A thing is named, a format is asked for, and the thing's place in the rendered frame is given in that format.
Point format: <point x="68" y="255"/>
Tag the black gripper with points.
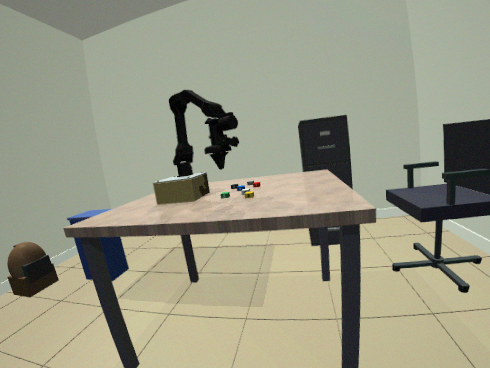
<point x="218" y="151"/>

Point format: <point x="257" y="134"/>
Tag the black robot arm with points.
<point x="224" y="122"/>

